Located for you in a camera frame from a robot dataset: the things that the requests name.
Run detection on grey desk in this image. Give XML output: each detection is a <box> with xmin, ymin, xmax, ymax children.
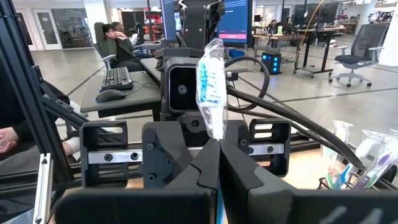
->
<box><xmin>79</xmin><ymin>57</ymin><xmax>163</xmax><ymax>122</ymax></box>

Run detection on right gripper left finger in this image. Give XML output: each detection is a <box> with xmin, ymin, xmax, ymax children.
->
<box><xmin>54</xmin><ymin>139</ymin><xmax>221</xmax><ymax>224</ymax></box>

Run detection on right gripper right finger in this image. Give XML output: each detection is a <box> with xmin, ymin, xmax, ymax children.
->
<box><xmin>219</xmin><ymin>139</ymin><xmax>398</xmax><ymax>224</ymax></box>

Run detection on black keyboard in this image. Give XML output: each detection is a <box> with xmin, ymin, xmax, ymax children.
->
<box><xmin>99</xmin><ymin>66</ymin><xmax>134</xmax><ymax>93</ymax></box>

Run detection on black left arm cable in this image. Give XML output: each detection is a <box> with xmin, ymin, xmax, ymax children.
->
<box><xmin>223</xmin><ymin>55</ymin><xmax>365</xmax><ymax>170</ymax></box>

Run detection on black wire basket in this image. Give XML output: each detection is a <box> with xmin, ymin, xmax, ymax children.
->
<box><xmin>317</xmin><ymin>164</ymin><xmax>398</xmax><ymax>191</ymax></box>

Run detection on white building pillar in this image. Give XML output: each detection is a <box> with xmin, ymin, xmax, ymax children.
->
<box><xmin>378</xmin><ymin>9</ymin><xmax>398</xmax><ymax>68</ymax></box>

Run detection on silver aluminium bracket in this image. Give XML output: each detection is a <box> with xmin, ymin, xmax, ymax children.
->
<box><xmin>32</xmin><ymin>152</ymin><xmax>54</xmax><ymax>224</ymax></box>

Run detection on black computer tower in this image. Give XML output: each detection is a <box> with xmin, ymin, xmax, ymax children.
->
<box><xmin>260</xmin><ymin>51</ymin><xmax>282</xmax><ymax>75</ymax></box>

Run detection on black aluminium table frame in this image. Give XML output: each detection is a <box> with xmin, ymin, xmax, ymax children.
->
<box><xmin>0</xmin><ymin>0</ymin><xmax>398</xmax><ymax>224</ymax></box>

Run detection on black standing desk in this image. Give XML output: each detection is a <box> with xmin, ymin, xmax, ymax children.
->
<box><xmin>294</xmin><ymin>27</ymin><xmax>346</xmax><ymax>78</ymax></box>

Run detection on yellow hanging cable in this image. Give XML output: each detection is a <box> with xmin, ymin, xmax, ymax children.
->
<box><xmin>294</xmin><ymin>0</ymin><xmax>325</xmax><ymax>65</ymax></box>

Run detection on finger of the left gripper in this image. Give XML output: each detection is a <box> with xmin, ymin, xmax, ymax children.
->
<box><xmin>141</xmin><ymin>121</ymin><xmax>206</xmax><ymax>189</ymax></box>
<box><xmin>223</xmin><ymin>119</ymin><xmax>250</xmax><ymax>157</ymax></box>

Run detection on grey mesh office chair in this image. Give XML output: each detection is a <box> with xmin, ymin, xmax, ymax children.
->
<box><xmin>328</xmin><ymin>22</ymin><xmax>390</xmax><ymax>88</ymax></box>

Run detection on black computer mouse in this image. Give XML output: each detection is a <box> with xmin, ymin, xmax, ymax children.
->
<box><xmin>95</xmin><ymin>89</ymin><xmax>126</xmax><ymax>104</ymax></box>

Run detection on orange toothbrush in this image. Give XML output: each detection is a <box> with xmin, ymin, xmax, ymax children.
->
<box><xmin>354</xmin><ymin>129</ymin><xmax>393</xmax><ymax>190</ymax></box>

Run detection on monitor with blue screen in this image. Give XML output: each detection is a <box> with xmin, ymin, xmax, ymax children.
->
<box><xmin>159</xmin><ymin>0</ymin><xmax>254</xmax><ymax>49</ymax></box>

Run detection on person's hand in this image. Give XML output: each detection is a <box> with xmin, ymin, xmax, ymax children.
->
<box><xmin>0</xmin><ymin>126</ymin><xmax>20</xmax><ymax>155</ymax></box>

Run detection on blue toothbrush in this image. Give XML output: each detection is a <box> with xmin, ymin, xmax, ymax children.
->
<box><xmin>195</xmin><ymin>37</ymin><xmax>229</xmax><ymax>224</ymax></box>

